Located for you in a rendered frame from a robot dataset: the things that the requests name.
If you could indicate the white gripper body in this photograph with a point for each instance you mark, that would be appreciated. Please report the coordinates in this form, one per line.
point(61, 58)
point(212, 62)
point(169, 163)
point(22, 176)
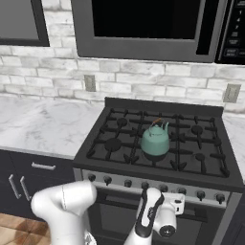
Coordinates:
point(177, 195)

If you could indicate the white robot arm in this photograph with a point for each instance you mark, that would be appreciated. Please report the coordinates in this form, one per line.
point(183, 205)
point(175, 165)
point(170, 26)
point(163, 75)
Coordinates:
point(63, 204)

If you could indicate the black stove knob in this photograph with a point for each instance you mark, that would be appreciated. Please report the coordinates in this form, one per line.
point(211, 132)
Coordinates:
point(92, 177)
point(145, 185)
point(163, 188)
point(128, 183)
point(220, 198)
point(107, 180)
point(200, 195)
point(182, 190)

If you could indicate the black gas stove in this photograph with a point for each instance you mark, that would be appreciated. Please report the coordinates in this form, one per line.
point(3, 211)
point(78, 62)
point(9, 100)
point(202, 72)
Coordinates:
point(191, 153)

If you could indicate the teal kettle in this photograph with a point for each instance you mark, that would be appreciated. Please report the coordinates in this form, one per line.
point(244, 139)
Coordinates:
point(155, 142)

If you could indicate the dark base cupboard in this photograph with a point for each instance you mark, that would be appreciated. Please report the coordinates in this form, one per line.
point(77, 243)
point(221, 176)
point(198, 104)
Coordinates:
point(236, 223)

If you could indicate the black oven door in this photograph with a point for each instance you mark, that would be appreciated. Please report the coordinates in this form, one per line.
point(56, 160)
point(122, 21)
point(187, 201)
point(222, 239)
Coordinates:
point(111, 220)

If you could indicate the dark drawer front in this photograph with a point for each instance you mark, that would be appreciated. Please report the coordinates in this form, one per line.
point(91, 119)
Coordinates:
point(63, 173)

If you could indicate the grey microwave oven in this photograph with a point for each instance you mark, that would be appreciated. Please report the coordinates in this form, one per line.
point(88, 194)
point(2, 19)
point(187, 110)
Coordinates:
point(143, 44)

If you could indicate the grey wall socket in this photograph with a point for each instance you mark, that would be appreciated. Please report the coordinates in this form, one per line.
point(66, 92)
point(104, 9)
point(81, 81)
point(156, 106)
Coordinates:
point(232, 93)
point(90, 83)

